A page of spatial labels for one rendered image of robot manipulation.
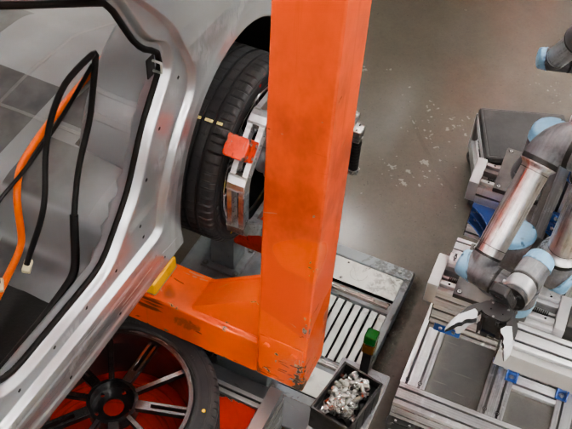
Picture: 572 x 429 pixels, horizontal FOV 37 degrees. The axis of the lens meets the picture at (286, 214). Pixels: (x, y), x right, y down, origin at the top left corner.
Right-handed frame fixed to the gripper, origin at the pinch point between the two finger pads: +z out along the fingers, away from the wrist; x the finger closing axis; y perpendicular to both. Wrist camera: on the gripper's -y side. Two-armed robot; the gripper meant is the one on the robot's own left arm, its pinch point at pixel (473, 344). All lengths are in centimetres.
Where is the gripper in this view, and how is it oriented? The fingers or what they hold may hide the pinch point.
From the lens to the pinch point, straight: 198.0
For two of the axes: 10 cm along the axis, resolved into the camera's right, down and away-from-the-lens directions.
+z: -6.1, 5.6, -5.5
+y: 0.6, 7.3, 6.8
